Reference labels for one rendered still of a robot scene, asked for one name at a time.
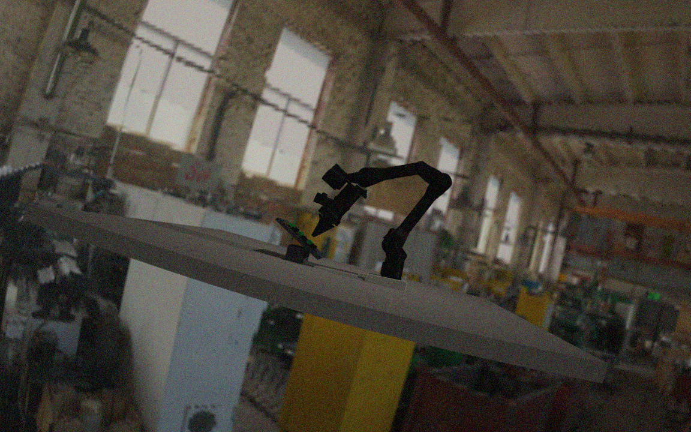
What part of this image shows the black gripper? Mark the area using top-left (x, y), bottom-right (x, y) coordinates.
top-left (312, 194), bottom-right (351, 237)

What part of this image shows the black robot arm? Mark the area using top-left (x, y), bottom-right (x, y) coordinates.
top-left (313, 161), bottom-right (452, 280)

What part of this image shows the dark grey switch panel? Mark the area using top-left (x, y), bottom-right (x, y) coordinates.
top-left (275, 217), bottom-right (325, 263)

